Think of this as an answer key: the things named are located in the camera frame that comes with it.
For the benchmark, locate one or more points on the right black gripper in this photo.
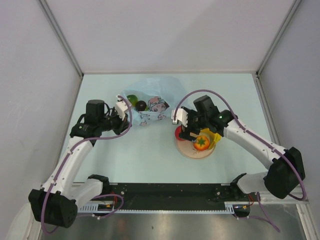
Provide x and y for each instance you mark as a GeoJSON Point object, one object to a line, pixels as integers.
{"type": "Point", "coordinates": [186, 131]}

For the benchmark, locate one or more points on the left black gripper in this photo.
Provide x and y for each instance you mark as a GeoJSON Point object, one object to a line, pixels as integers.
{"type": "Point", "coordinates": [122, 125]}

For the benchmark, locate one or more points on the fake orange persimmon fruit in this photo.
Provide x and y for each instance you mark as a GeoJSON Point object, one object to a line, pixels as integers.
{"type": "Point", "coordinates": [201, 143]}

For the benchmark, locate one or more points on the fake red strawberry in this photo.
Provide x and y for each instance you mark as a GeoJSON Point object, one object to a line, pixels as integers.
{"type": "Point", "coordinates": [177, 133]}

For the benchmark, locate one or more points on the fake dark purple plum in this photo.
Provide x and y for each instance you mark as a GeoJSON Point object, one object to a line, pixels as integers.
{"type": "Point", "coordinates": [140, 106]}

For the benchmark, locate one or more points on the round beige ceramic plate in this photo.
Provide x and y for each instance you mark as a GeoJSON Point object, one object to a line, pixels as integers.
{"type": "Point", "coordinates": [187, 149]}

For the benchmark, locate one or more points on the light blue plastic bag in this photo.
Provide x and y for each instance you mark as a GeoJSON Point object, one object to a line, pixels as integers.
{"type": "Point", "coordinates": [161, 94]}

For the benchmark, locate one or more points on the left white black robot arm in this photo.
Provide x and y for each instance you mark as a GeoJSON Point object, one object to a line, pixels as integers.
{"type": "Point", "coordinates": [56, 203]}

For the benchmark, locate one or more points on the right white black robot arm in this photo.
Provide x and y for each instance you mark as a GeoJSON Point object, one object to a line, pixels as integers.
{"type": "Point", "coordinates": [284, 167]}

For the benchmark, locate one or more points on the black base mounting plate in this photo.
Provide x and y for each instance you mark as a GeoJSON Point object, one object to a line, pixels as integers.
{"type": "Point", "coordinates": [186, 198]}

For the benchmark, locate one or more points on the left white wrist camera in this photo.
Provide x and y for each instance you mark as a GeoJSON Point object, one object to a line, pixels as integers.
{"type": "Point", "coordinates": [122, 107]}

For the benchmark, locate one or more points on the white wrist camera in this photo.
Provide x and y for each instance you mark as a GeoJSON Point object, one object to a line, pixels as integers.
{"type": "Point", "coordinates": [179, 115]}
{"type": "Point", "coordinates": [122, 107]}

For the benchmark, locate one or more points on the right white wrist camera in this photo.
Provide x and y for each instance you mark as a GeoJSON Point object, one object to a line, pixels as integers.
{"type": "Point", "coordinates": [179, 115]}

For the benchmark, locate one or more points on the left aluminium corner post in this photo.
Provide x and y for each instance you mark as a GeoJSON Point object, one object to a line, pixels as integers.
{"type": "Point", "coordinates": [49, 15]}

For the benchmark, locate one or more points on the aluminium corner post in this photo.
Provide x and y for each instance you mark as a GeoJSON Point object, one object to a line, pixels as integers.
{"type": "Point", "coordinates": [279, 35]}
{"type": "Point", "coordinates": [49, 15]}

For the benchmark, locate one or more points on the right aluminium corner post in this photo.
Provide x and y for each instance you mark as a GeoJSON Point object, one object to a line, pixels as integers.
{"type": "Point", "coordinates": [279, 35]}

